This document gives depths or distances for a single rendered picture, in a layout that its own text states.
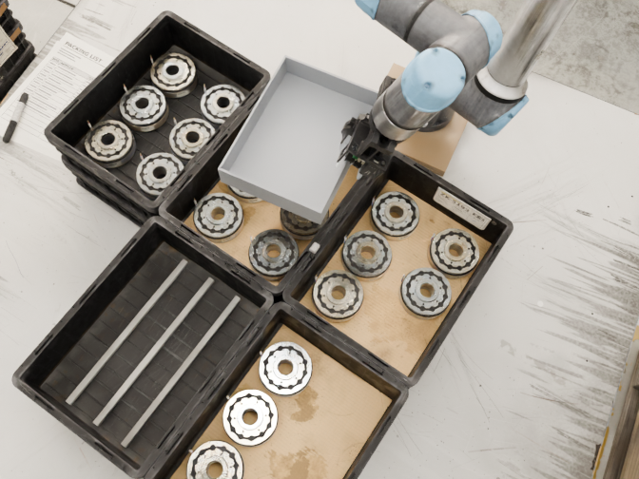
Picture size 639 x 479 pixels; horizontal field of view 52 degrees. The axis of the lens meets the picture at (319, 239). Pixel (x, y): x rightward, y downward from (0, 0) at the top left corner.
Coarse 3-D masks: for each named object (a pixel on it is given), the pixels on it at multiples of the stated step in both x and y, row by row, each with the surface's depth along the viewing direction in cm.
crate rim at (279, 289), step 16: (256, 96) 139; (208, 160) 133; (192, 176) 132; (176, 192) 130; (352, 192) 132; (160, 208) 129; (336, 208) 131; (176, 224) 128; (208, 240) 127; (224, 256) 126; (304, 256) 127; (288, 272) 125; (272, 288) 124
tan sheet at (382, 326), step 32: (384, 192) 144; (448, 224) 141; (416, 256) 138; (480, 256) 139; (384, 288) 136; (352, 320) 133; (384, 320) 133; (416, 320) 133; (384, 352) 131; (416, 352) 131
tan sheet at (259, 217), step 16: (352, 176) 145; (224, 192) 142; (256, 208) 141; (272, 208) 141; (192, 224) 139; (256, 224) 139; (272, 224) 140; (240, 240) 138; (304, 240) 139; (240, 256) 137; (272, 256) 137
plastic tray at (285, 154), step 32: (288, 64) 126; (288, 96) 126; (320, 96) 127; (352, 96) 126; (256, 128) 124; (288, 128) 124; (320, 128) 124; (224, 160) 116; (256, 160) 121; (288, 160) 121; (320, 160) 121; (256, 192) 117; (288, 192) 119; (320, 192) 119
